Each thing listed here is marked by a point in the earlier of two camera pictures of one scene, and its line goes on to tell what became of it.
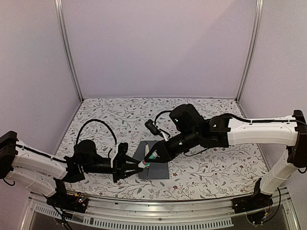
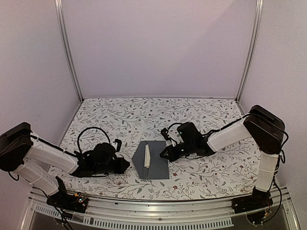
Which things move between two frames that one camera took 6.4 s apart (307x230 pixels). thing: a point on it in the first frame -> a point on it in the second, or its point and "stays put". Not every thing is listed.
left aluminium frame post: [59, 12] stays put
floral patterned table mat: [222, 172] stays put
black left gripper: [119, 166] -> [121, 168]
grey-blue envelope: [155, 170] stays put
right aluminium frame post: [256, 23] stays put
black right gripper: [165, 156] -> [171, 156]
